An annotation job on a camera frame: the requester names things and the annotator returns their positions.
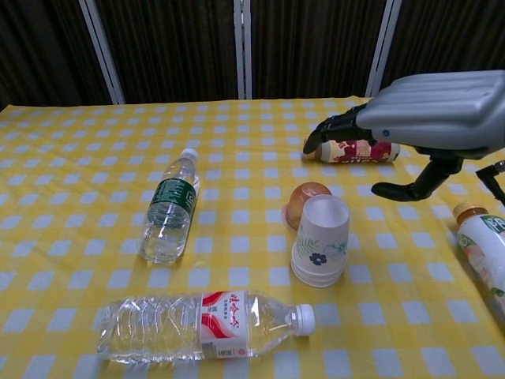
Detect paper cup with line mark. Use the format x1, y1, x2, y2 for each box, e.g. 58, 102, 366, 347
292, 266, 342, 283

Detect white partition frame post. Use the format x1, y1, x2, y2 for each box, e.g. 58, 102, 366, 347
78, 0, 126, 106
365, 0, 403, 97
233, 0, 253, 99

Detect maroon label drink bottle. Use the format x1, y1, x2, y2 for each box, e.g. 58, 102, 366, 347
302, 138, 402, 164

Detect white drink bottle gold cap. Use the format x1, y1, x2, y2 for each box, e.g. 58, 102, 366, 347
452, 200, 505, 328

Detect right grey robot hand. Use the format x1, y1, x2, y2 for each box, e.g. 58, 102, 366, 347
302, 69, 505, 202

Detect red label water bottle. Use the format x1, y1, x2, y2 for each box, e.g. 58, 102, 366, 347
96, 290, 316, 362

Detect orange jelly cup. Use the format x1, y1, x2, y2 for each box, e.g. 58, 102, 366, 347
282, 181, 333, 230

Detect yellow checkered tablecloth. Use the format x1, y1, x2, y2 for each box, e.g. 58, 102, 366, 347
0, 91, 505, 379

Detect green label water bottle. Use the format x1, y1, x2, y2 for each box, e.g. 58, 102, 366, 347
140, 148, 201, 265

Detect dark partition panel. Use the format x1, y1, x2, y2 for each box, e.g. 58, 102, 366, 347
0, 0, 115, 107
380, 0, 505, 97
250, 0, 390, 99
96, 0, 241, 104

